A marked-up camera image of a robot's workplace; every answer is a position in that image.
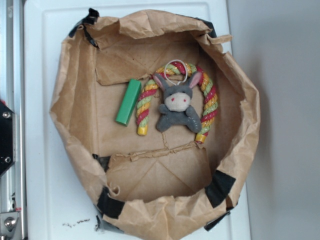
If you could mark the gray plush donkey toy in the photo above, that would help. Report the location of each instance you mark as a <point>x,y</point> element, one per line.
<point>176,108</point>

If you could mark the green rectangular block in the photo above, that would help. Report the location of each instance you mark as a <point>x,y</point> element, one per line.
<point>128,102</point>

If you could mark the brown paper bag box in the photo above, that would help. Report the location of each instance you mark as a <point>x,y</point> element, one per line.
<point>165,185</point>

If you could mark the black mounting plate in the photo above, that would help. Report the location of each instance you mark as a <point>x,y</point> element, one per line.
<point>7,134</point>

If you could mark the multicolour rope arch toy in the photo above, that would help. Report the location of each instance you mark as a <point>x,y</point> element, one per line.
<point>176,73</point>

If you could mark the aluminium frame rail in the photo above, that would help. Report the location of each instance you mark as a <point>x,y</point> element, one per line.
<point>13,196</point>

